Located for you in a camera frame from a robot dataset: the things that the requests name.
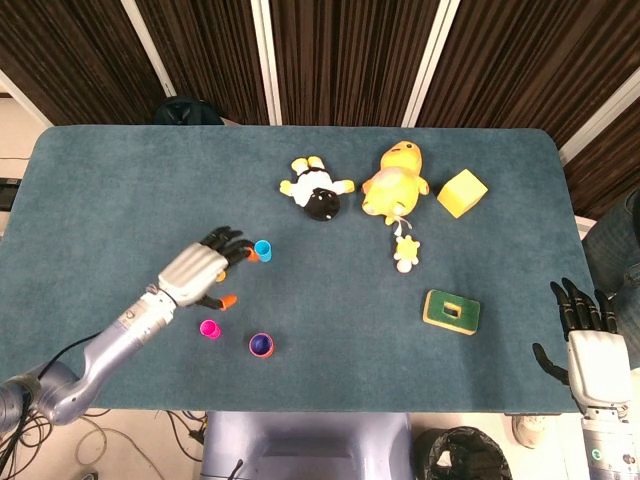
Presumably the robot left five-finger hand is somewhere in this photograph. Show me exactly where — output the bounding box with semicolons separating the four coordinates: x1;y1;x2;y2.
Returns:
157;225;261;312

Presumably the robot right five-finger hand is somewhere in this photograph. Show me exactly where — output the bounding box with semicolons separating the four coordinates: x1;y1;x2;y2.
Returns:
532;277;632;416

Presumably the white shoe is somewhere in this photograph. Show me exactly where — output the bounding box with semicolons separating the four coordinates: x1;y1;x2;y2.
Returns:
512;414;551;450

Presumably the orange plastic cup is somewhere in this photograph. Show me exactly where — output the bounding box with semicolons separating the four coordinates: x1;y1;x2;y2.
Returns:
248;332;275;359

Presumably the black-headed plush doll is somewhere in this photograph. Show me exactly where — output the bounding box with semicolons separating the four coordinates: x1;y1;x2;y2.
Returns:
278;155;356;223

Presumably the black bag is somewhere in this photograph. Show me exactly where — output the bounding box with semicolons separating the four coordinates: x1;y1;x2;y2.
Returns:
153;95;224;127

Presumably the black trash bin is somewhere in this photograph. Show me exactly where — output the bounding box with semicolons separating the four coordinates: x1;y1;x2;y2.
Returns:
414;425;514;480

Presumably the teal table cloth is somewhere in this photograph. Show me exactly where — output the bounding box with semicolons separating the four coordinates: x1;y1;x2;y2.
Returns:
0;124;601;415

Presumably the green-topped sponge block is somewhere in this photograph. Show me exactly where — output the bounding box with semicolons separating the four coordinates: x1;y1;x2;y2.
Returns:
422;288;482;337

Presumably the black box device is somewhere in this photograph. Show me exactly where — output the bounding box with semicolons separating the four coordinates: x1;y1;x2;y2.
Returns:
0;177;21;211

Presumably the blue-grey robot torso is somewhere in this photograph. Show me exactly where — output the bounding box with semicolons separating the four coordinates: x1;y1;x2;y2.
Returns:
199;410;416;480

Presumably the small yellow plush pendant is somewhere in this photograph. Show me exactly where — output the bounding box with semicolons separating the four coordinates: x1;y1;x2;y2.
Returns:
392;233;422;274

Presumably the yellow foam cube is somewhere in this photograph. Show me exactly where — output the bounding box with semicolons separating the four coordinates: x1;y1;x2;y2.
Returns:
436;168;489;220

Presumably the large yellow plush bear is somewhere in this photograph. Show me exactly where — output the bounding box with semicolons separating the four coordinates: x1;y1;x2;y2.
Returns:
360;140;431;226

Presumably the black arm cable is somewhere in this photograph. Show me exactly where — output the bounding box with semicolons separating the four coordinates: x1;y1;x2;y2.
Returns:
19;333;101;426

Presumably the white floor cable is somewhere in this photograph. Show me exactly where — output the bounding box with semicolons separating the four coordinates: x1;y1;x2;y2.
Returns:
74;414;166;480

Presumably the white partition post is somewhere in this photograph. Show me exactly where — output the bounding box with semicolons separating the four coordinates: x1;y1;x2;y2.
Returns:
119;0;176;99
0;67;54;129
557;67;640;166
402;0;461;127
249;0;284;126

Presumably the black floor cable tangle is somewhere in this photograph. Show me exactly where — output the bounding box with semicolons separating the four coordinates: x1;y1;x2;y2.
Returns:
0;409;54;480

